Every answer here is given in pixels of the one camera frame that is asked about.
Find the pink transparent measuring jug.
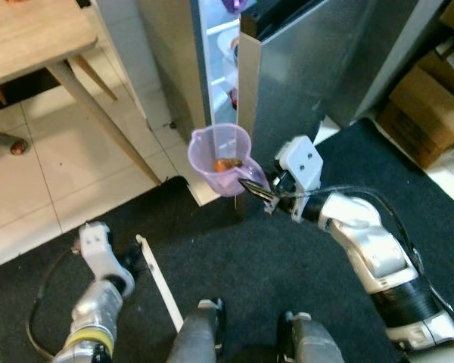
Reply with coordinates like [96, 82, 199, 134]
[187, 123, 271, 198]

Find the orange carrot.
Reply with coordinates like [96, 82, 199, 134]
[214, 157, 246, 172]

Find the long white tape strip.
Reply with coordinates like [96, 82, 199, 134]
[135, 234, 185, 334]

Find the black floor mat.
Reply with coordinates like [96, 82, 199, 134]
[0, 117, 454, 363]

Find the grey left robot leg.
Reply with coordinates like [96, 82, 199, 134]
[166, 299, 228, 363]

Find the grey robot leg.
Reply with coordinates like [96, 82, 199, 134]
[276, 310, 350, 363]
[166, 299, 228, 363]

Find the grey right robot leg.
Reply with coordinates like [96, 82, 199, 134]
[276, 310, 350, 363]

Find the large open cardboard box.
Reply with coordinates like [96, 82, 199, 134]
[377, 64, 454, 169]

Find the person in blue shirt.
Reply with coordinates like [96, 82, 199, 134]
[0, 85, 31, 157]

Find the grey cabinet with black top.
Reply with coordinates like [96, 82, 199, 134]
[325, 0, 454, 128]

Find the purple mug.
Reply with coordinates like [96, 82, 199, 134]
[222, 0, 251, 16]

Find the small cardboard box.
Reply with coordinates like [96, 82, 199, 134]
[415, 34, 454, 97]

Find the light wooden table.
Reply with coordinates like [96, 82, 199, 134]
[0, 0, 162, 187]

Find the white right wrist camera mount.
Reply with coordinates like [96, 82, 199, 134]
[275, 136, 325, 194]

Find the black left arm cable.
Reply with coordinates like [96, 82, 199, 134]
[26, 246, 84, 362]

